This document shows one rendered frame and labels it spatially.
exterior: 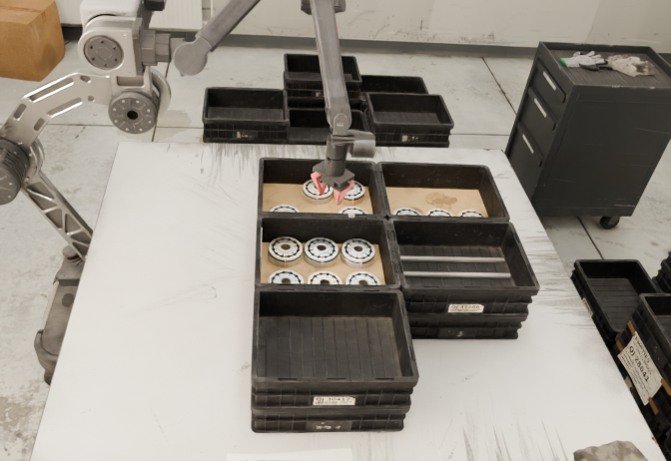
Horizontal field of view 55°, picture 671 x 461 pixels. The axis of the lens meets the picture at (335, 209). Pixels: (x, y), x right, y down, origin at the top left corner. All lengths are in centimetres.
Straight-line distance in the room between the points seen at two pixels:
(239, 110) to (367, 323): 175
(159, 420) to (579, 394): 115
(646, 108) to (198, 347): 235
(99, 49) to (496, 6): 394
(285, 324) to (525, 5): 397
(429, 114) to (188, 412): 217
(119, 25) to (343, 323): 96
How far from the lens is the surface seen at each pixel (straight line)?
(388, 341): 177
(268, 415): 167
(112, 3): 174
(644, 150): 350
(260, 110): 328
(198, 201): 236
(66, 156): 390
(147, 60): 166
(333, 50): 166
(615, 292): 303
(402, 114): 338
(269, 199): 216
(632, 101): 329
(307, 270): 191
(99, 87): 213
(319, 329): 177
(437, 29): 517
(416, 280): 194
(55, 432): 180
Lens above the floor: 218
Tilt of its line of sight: 39 degrees down
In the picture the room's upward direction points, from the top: 7 degrees clockwise
